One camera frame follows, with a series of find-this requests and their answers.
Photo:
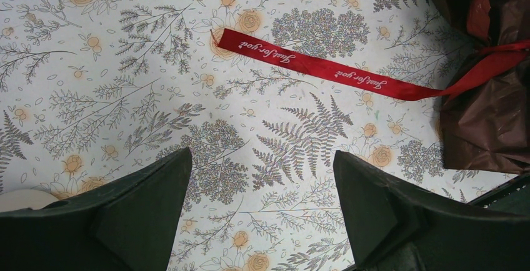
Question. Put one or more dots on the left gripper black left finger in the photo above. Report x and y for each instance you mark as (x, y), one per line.
(127, 224)

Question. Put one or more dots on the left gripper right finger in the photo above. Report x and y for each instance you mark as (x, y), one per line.
(395, 225)

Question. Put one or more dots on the brown paper bouquet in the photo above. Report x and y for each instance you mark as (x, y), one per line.
(484, 118)

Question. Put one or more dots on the red ribbon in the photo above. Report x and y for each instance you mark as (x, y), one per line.
(331, 70)

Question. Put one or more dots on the white ceramic vase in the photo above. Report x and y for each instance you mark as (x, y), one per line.
(26, 199)

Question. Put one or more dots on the floral patterned table mat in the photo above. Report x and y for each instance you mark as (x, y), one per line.
(93, 90)

